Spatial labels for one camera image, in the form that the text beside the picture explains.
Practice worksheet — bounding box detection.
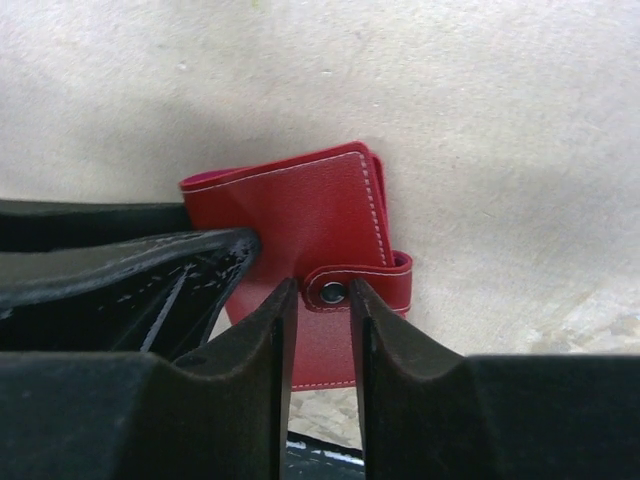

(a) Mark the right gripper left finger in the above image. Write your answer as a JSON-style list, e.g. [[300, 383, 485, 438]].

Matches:
[[1, 279, 298, 479]]

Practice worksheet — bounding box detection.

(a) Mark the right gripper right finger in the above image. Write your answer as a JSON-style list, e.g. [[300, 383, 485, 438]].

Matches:
[[350, 279, 639, 479]]

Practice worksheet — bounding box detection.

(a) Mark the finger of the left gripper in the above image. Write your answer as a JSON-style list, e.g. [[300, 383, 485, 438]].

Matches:
[[1, 228, 261, 355], [1, 200, 193, 253]]

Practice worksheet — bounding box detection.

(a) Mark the red leather card holder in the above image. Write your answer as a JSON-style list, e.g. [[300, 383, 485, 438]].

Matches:
[[180, 142, 412, 391]]

